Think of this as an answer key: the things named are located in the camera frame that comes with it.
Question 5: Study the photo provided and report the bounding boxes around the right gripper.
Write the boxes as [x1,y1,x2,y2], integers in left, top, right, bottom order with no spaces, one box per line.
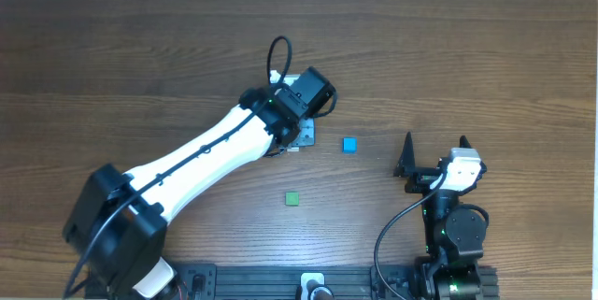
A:
[393,131,473,194]

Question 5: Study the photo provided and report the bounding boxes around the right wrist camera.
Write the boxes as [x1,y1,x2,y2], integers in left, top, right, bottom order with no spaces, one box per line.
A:
[437,147,482,193]

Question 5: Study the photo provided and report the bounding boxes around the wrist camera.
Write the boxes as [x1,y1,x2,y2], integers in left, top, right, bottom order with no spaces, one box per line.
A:
[269,69,301,89]
[437,147,482,193]

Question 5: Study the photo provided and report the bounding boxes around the black cable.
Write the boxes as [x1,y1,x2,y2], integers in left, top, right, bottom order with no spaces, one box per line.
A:
[373,173,445,300]
[63,35,294,299]

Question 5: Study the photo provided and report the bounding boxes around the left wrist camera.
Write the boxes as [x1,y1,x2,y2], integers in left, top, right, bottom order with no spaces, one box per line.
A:
[269,69,301,89]

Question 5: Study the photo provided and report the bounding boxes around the mounting rail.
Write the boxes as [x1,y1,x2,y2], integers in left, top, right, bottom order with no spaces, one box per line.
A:
[83,263,500,300]

